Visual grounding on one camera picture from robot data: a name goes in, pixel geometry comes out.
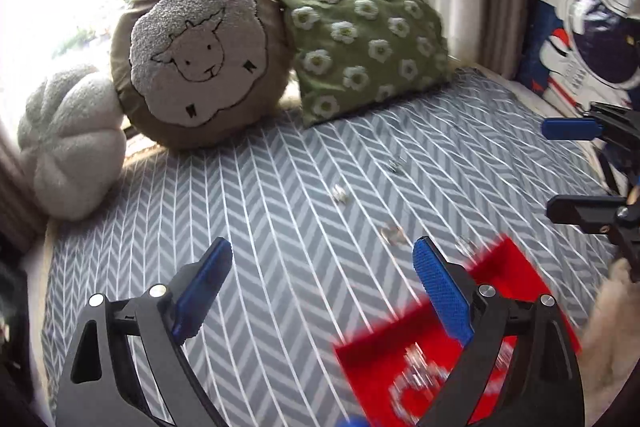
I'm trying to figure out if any silver crystal bracelet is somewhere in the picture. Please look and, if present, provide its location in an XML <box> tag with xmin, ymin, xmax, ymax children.
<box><xmin>387</xmin><ymin>343</ymin><xmax>452</xmax><ymax>425</ymax></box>

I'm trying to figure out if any red plastic tray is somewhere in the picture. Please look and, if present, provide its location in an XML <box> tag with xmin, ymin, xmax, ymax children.
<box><xmin>334</xmin><ymin>235</ymin><xmax>580</xmax><ymax>426</ymax></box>

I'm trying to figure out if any silver flower brooch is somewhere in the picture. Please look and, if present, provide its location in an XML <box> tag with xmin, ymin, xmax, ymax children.
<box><xmin>331</xmin><ymin>184</ymin><xmax>349</xmax><ymax>205</ymax></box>

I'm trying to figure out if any astronaut print pillow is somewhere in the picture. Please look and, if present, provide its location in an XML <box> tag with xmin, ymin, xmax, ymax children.
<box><xmin>516</xmin><ymin>0</ymin><xmax>639</xmax><ymax>116</ymax></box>

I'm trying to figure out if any blue ball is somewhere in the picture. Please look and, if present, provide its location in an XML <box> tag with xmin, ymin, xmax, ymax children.
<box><xmin>336</xmin><ymin>415</ymin><xmax>370</xmax><ymax>427</ymax></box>

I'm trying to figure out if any white pumpkin cushion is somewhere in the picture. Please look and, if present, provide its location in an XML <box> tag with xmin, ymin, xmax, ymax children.
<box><xmin>17</xmin><ymin>66</ymin><xmax>127</xmax><ymax>221</ymax></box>

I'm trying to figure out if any green daisy pillow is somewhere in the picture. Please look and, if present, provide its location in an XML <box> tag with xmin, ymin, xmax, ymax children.
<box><xmin>279</xmin><ymin>0</ymin><xmax>449</xmax><ymax>127</ymax></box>

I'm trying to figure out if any grey chevron bed cover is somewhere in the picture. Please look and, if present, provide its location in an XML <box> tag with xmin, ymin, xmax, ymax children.
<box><xmin>41</xmin><ymin>69</ymin><xmax>612</xmax><ymax>426</ymax></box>

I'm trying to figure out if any round sheep cushion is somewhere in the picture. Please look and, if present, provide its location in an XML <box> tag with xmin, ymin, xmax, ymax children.
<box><xmin>111</xmin><ymin>0</ymin><xmax>293</xmax><ymax>150</ymax></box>

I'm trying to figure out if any rose gold ring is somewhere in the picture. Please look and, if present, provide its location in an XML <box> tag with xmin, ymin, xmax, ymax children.
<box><xmin>380</xmin><ymin>223</ymin><xmax>409</xmax><ymax>246</ymax></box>

